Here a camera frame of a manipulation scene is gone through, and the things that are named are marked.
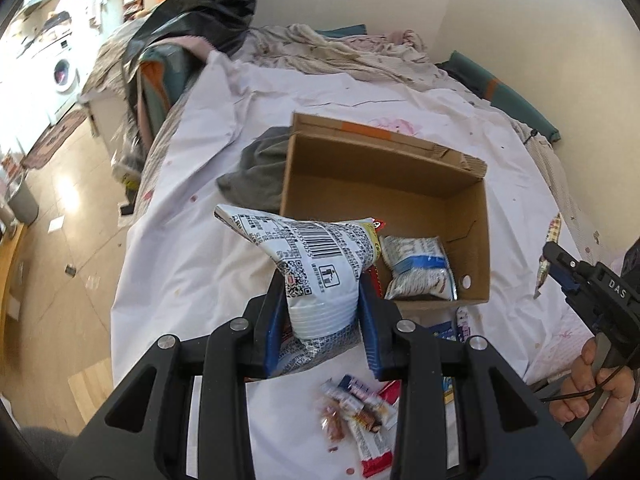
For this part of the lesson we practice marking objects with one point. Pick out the white bed sheet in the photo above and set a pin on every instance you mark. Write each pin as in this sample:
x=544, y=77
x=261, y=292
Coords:
x=250, y=110

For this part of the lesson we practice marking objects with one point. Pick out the white barcode snack bag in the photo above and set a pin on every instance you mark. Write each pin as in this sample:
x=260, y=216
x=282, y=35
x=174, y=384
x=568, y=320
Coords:
x=320, y=260

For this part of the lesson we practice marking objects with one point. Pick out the black plastic bag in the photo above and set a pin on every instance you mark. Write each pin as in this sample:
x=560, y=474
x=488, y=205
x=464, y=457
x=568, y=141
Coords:
x=210, y=5

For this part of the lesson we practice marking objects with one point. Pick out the pale striped snack packet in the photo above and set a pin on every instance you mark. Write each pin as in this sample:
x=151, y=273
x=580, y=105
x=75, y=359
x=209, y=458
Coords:
x=550, y=240

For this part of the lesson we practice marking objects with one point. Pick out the white washing machine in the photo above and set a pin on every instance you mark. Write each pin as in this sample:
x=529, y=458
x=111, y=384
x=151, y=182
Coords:
x=62, y=70

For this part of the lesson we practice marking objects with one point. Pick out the brown cardboard box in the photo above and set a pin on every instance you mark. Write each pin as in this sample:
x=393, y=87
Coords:
x=350, y=180

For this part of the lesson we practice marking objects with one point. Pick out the pink cloth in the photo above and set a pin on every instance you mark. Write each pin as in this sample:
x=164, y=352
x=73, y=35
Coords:
x=200, y=46

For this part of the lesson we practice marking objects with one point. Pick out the crumpled beige bedding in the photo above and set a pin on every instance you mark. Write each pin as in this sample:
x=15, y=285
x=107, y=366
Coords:
x=340, y=52

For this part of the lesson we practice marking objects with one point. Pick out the white blue-striped snack packet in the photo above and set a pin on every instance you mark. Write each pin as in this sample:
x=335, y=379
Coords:
x=415, y=270

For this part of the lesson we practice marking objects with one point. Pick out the grey bin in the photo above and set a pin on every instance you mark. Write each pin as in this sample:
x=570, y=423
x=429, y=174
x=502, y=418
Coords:
x=22, y=202

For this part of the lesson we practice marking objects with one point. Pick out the person's right hand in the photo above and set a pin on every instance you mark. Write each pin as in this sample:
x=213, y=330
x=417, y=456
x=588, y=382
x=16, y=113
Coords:
x=580, y=377

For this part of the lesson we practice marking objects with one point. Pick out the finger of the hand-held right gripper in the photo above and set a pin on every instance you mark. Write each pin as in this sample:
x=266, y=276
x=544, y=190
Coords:
x=562, y=265

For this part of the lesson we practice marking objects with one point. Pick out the wooden shelf unit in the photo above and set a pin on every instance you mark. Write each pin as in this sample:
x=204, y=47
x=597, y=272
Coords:
x=132, y=5

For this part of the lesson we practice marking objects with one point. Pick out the purple white snack packet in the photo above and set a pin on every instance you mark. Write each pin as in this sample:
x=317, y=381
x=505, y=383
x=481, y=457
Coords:
x=462, y=327

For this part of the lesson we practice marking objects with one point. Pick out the grey cloth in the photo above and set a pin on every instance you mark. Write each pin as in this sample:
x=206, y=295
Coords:
x=255, y=175

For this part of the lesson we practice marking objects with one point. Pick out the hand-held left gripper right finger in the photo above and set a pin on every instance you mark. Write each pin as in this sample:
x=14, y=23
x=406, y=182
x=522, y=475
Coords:
x=370, y=335

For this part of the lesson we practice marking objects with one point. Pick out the patterned floor rug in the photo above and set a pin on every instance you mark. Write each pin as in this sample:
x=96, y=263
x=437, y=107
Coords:
x=52, y=142

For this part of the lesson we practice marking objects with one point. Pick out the small brown snack packet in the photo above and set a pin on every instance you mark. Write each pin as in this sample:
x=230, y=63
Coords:
x=332, y=425

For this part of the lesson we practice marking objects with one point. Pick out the teal bolster with orange band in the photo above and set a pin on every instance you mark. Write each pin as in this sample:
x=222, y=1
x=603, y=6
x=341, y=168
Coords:
x=500, y=90

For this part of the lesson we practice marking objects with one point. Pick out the teal orange folded quilt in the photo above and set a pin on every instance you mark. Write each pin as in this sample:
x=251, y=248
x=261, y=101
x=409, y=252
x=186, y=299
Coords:
x=165, y=75

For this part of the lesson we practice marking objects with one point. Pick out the small candy wrappers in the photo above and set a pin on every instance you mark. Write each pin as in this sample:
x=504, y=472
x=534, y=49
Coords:
x=357, y=395

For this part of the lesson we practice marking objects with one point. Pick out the small blue snack packet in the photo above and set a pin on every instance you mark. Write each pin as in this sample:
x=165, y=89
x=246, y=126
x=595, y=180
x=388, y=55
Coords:
x=447, y=390

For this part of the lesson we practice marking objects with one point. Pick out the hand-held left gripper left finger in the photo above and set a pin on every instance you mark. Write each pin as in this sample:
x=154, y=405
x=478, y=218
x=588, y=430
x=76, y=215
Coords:
x=277, y=332

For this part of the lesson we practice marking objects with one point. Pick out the white paper scrap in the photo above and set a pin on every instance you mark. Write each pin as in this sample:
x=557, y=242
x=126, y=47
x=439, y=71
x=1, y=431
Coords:
x=57, y=224

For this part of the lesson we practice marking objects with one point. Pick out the red snack packet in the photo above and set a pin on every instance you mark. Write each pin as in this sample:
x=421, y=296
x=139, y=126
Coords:
x=375, y=282

